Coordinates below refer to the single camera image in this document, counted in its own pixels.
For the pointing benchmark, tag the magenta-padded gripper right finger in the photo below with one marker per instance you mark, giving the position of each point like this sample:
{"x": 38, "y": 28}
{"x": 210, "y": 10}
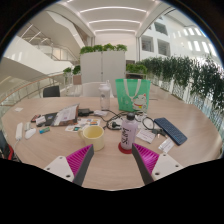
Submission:
{"x": 151, "y": 162}

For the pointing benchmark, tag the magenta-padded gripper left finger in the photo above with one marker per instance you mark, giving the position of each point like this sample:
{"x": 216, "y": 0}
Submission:
{"x": 76, "y": 161}

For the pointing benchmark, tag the white packet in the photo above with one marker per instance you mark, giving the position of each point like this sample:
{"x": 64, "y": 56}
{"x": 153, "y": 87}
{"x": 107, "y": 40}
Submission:
{"x": 166, "y": 145}

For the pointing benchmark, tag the white paper card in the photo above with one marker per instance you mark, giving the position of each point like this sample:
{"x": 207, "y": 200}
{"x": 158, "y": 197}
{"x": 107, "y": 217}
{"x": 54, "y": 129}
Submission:
{"x": 145, "y": 135}

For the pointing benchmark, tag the flat round red coaster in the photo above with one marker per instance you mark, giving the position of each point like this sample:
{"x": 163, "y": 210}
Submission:
{"x": 124, "y": 149}

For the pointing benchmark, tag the pale yellow mug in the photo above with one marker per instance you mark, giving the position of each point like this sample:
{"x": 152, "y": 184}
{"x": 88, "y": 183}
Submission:
{"x": 92, "y": 136}

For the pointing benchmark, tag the dark blue keyboard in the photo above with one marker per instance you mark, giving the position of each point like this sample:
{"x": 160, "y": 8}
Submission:
{"x": 170, "y": 130}

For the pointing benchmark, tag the colourful printed cards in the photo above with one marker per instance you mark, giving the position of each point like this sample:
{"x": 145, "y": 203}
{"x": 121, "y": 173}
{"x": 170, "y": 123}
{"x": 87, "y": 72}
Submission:
{"x": 81, "y": 124}

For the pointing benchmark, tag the pink drink bottle black cap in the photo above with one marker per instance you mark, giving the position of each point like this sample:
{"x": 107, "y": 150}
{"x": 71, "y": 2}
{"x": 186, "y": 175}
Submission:
{"x": 128, "y": 132}

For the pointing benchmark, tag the small green glue stick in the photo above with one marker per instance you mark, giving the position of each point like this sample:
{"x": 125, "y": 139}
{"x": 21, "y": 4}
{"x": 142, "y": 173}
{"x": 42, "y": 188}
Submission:
{"x": 44, "y": 130}

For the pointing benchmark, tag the black power adapter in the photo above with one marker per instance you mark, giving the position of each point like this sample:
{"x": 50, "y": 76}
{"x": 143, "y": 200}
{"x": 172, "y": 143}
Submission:
{"x": 84, "y": 111}

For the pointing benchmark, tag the green tote bag with cat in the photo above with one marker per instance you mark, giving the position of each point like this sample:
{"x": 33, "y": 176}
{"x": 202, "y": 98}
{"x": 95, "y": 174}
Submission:
{"x": 132, "y": 95}

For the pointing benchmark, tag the clear plastic shaker bottle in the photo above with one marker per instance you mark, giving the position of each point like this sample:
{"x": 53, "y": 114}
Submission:
{"x": 104, "y": 96}

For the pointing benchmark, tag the black office chair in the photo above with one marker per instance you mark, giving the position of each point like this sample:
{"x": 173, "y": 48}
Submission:
{"x": 51, "y": 91}

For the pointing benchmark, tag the green hedge planter row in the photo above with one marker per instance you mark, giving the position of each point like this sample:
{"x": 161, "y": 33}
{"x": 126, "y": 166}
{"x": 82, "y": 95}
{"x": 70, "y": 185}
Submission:
{"x": 186, "y": 78}

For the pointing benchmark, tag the white planter cabinet with plants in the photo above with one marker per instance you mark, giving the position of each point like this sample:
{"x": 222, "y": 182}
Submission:
{"x": 102, "y": 64}

